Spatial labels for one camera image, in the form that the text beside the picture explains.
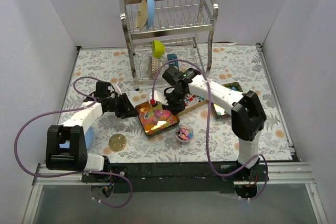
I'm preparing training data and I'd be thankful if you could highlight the gold tin with lollipops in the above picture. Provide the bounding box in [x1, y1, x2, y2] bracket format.
[177, 94, 208, 116]

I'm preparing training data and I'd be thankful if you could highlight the tin with gummy candies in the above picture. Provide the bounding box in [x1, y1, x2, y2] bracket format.
[135, 102, 180, 139]

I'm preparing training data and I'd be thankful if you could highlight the gold round jar lid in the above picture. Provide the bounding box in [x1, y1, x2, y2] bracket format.
[109, 133, 127, 152]

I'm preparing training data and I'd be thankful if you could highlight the clear glass jar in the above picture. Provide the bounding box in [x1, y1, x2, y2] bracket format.
[175, 124, 194, 145]

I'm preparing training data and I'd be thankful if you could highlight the tin with star candies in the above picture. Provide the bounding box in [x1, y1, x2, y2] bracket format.
[211, 82, 243, 120]

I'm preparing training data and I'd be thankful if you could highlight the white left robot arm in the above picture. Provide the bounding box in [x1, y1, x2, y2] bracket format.
[46, 81, 139, 182]

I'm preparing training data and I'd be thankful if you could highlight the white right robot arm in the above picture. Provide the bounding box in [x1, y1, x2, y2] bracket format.
[162, 67, 266, 181]

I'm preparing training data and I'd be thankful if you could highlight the patterned ceramic bowl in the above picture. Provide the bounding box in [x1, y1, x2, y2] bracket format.
[148, 56, 161, 78]

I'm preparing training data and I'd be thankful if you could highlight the teal mug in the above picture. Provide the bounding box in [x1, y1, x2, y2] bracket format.
[167, 54, 179, 69]

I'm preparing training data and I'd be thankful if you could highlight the light blue plate on table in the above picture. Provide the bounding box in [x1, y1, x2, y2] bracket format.
[85, 127, 94, 149]

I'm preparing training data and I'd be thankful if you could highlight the floral tablecloth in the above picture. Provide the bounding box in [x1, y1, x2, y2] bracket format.
[64, 44, 291, 163]

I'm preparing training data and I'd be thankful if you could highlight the green bowl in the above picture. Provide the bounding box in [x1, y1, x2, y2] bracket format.
[152, 40, 165, 59]

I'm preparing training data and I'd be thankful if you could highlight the steel dish rack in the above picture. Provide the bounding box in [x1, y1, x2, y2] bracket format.
[119, 0, 219, 90]

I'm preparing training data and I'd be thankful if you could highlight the beige wooden plate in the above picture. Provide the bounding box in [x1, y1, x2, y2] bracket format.
[136, 0, 148, 30]

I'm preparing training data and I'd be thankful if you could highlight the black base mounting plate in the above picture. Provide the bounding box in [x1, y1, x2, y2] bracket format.
[81, 162, 266, 194]

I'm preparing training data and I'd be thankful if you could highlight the light blue plate in rack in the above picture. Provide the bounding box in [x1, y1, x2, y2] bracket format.
[146, 0, 155, 29]

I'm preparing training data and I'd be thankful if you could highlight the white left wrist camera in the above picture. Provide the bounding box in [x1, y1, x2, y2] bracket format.
[112, 82, 123, 95]

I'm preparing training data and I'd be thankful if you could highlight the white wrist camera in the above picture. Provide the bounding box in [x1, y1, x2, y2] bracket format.
[148, 90, 168, 107]
[112, 82, 123, 95]

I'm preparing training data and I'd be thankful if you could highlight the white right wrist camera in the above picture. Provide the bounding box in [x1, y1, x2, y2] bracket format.
[148, 90, 168, 107]

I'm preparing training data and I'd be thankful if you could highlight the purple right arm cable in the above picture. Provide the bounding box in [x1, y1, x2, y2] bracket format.
[152, 59, 269, 201]

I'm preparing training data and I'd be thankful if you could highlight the aluminium frame rail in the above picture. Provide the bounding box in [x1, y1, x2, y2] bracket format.
[24, 162, 328, 223]

